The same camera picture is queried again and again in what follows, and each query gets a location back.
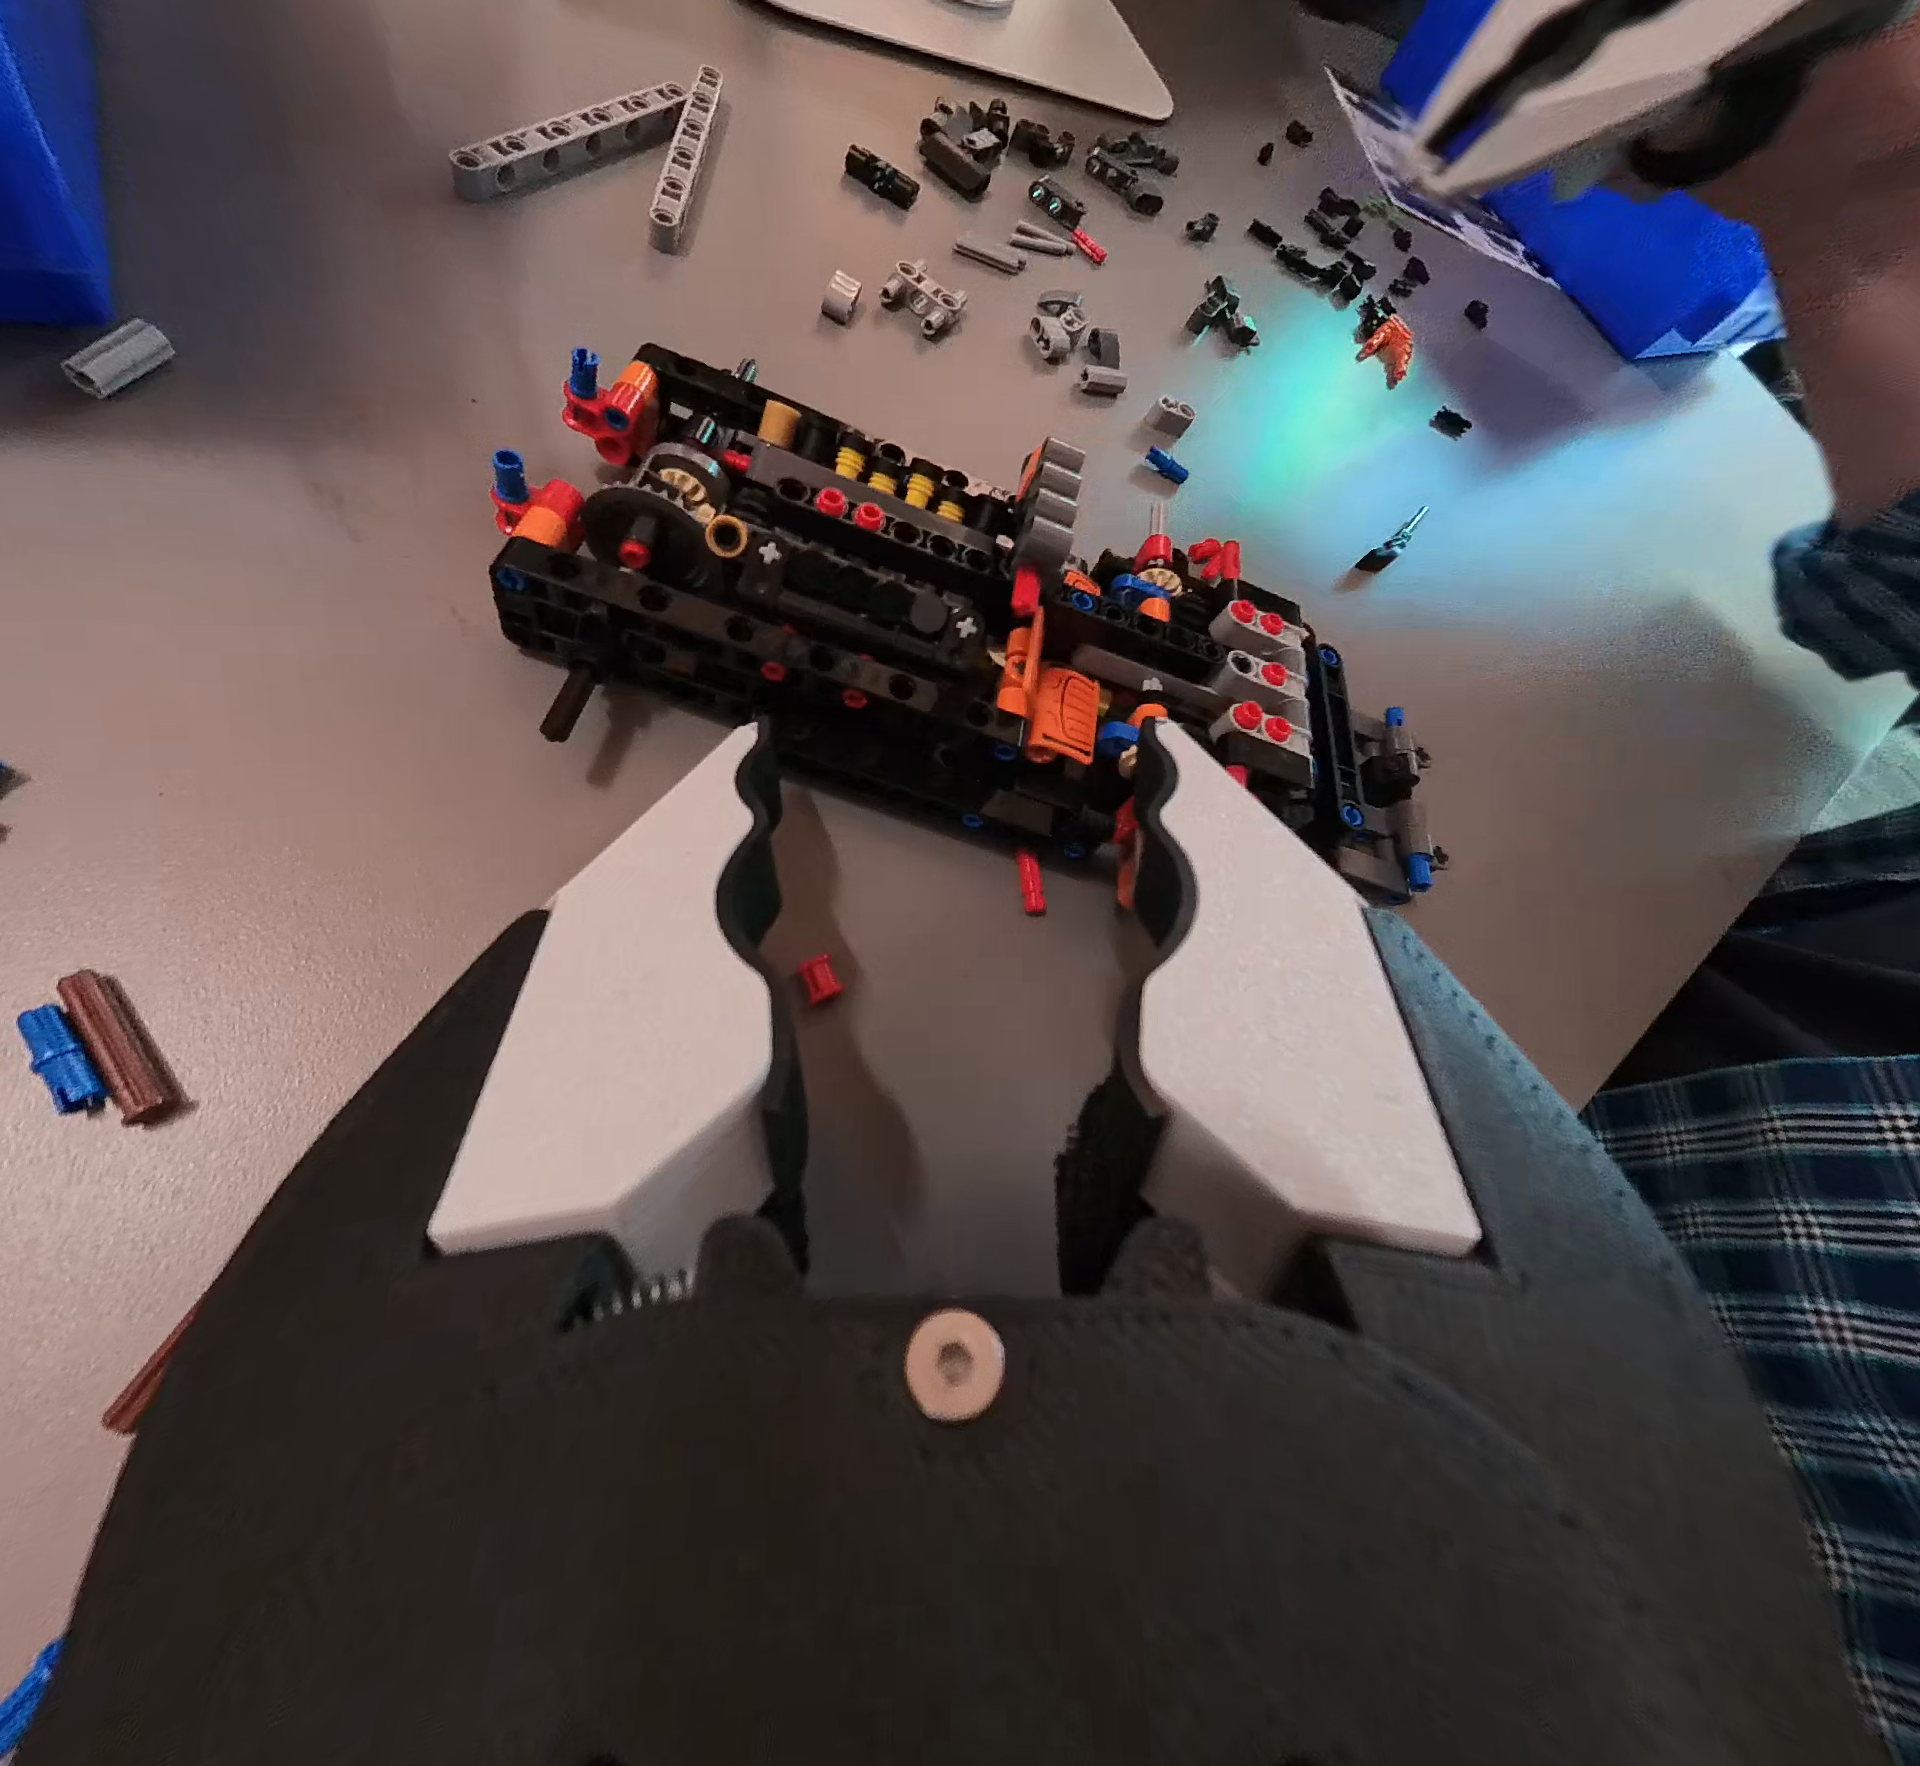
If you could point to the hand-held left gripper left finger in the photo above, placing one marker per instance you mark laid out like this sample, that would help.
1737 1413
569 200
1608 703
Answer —
614 1047

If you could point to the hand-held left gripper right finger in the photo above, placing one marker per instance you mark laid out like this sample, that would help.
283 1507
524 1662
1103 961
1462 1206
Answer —
1297 1047

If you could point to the pile of black lego pins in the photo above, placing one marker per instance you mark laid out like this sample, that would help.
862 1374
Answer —
1334 258

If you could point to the black lego spike piece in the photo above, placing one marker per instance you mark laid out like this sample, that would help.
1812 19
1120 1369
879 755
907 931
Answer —
1380 556

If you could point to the partly built lego car model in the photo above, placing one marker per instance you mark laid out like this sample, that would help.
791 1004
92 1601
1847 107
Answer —
839 595

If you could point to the pile of dark lego connectors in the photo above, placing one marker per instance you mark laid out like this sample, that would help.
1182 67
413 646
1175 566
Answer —
960 160

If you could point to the person's right forearm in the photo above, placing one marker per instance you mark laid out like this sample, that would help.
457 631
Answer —
1845 341

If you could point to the small red lego bush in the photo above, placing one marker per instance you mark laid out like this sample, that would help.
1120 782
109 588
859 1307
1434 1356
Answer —
817 978

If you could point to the long red lego pin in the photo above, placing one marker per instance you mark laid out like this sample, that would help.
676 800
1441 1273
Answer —
1032 882

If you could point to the lego sticker sheet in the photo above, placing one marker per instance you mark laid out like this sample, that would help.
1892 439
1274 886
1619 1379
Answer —
1394 176

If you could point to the brown ridged lego connector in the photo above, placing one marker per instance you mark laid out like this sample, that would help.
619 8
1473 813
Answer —
123 1047

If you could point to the blue lego pin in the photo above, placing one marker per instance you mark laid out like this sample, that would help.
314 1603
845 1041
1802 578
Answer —
30 1676
1167 464
60 1060

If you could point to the short red lego axle pin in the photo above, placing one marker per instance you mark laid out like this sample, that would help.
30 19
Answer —
1090 246

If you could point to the light grey lego connector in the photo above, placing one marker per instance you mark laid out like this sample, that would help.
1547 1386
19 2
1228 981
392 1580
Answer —
1170 415

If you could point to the group of light grey lego pieces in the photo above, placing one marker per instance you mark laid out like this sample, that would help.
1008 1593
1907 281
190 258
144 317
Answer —
922 292

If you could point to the grey ridged lego connector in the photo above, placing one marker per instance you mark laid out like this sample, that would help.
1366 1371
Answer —
115 356

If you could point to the long grey lego beam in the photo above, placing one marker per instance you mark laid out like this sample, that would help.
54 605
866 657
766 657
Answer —
686 160
561 144

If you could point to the blue storage bin with tag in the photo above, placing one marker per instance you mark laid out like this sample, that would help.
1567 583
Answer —
45 146

